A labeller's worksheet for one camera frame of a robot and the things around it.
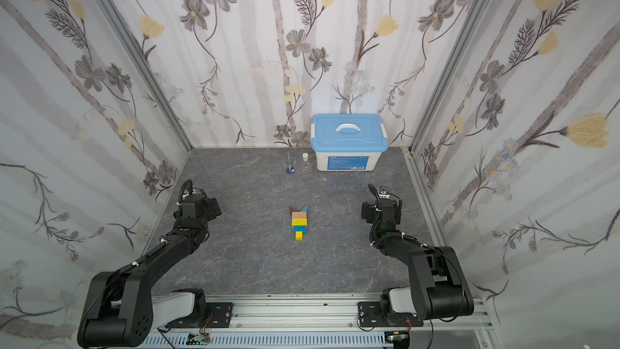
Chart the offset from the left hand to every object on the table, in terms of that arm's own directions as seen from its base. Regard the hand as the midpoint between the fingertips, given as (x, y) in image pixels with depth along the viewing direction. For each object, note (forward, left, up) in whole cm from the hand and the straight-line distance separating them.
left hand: (201, 202), depth 89 cm
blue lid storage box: (+26, -58, +5) cm, 64 cm away
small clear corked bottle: (+23, -40, -10) cm, 47 cm away
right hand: (0, -71, -2) cm, 71 cm away
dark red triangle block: (+1, -33, -9) cm, 34 cm away
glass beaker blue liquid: (+23, -32, -4) cm, 40 cm away
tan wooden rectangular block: (-2, -36, -7) cm, 37 cm away
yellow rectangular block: (-5, -36, -8) cm, 38 cm away
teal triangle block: (+1, -39, -9) cm, 40 cm away
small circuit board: (-41, -5, -10) cm, 43 cm away
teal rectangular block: (-7, -37, -10) cm, 39 cm away
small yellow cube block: (-10, -36, -9) cm, 39 cm away
